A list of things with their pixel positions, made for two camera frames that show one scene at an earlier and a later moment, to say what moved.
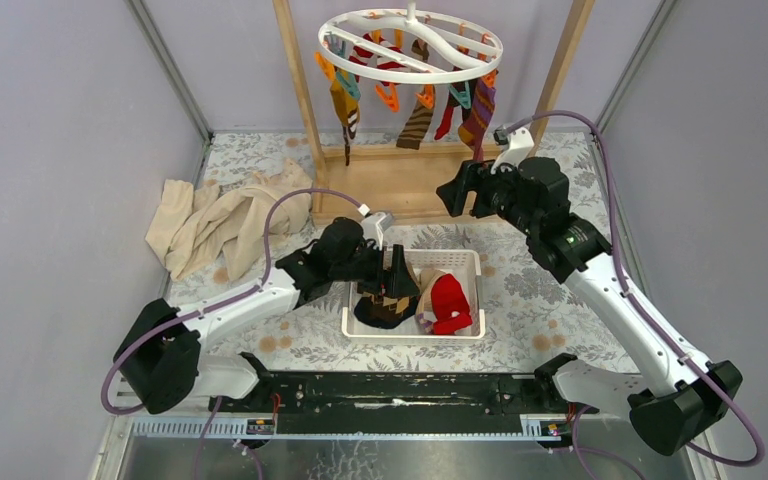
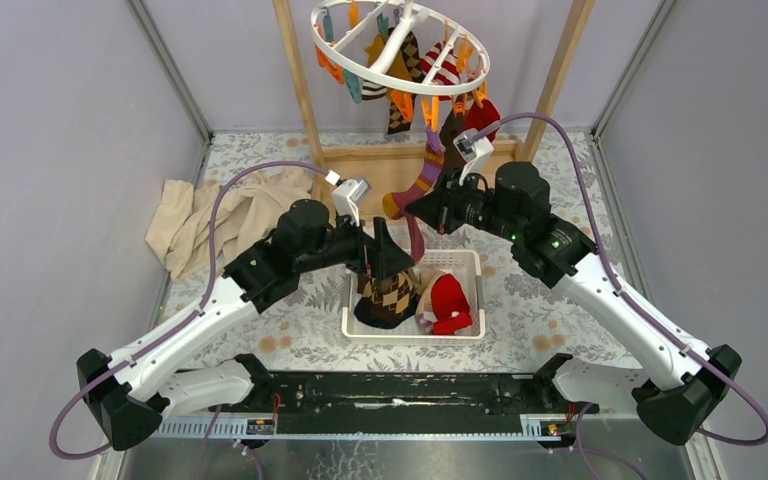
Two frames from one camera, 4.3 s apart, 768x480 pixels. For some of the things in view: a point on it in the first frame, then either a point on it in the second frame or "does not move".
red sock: [450, 306] does not move
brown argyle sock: [382, 311] does not move
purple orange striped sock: [483, 106] -> [396, 203]
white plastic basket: [464, 263] does not move
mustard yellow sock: [347, 111] -> [398, 66]
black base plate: [401, 402] does not move
